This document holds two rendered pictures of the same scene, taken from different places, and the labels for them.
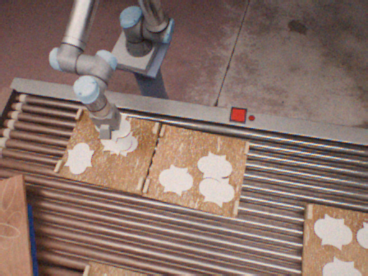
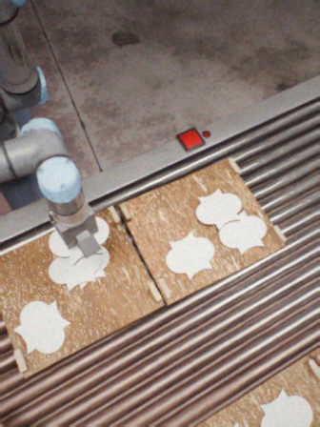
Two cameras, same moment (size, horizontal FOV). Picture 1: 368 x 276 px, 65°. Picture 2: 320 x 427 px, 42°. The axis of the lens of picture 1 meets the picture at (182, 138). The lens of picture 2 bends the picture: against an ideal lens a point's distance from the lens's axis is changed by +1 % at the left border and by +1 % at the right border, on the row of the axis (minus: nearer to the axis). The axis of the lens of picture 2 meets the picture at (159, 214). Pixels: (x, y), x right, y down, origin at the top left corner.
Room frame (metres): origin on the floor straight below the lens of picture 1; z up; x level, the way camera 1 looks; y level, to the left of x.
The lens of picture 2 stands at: (0.15, 0.47, 2.09)
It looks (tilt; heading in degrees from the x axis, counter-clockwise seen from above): 64 degrees down; 305
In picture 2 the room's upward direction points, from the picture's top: 6 degrees clockwise
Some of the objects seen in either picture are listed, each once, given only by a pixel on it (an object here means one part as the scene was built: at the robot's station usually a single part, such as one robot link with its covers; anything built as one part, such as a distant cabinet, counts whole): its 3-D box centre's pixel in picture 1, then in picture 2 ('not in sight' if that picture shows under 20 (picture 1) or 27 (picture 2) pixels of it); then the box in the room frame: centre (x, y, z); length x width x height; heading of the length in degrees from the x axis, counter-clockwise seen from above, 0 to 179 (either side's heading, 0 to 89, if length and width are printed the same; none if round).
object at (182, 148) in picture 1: (197, 168); (200, 226); (0.35, -0.04, 0.93); 0.41 x 0.35 x 0.02; 67
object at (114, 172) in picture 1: (109, 149); (72, 284); (0.52, 0.35, 0.93); 0.41 x 0.35 x 0.02; 68
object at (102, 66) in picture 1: (98, 67); (38, 151); (0.63, 0.24, 1.38); 0.11 x 0.11 x 0.08; 64
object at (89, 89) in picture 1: (90, 93); (61, 185); (0.53, 0.27, 1.38); 0.09 x 0.08 x 0.11; 154
